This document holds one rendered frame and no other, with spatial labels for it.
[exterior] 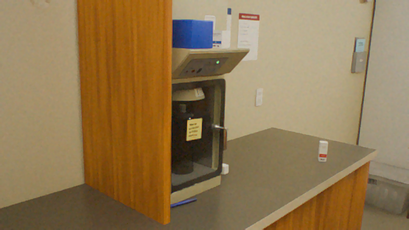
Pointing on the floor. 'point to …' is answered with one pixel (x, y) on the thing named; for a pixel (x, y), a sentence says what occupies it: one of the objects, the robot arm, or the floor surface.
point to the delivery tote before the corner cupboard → (388, 187)
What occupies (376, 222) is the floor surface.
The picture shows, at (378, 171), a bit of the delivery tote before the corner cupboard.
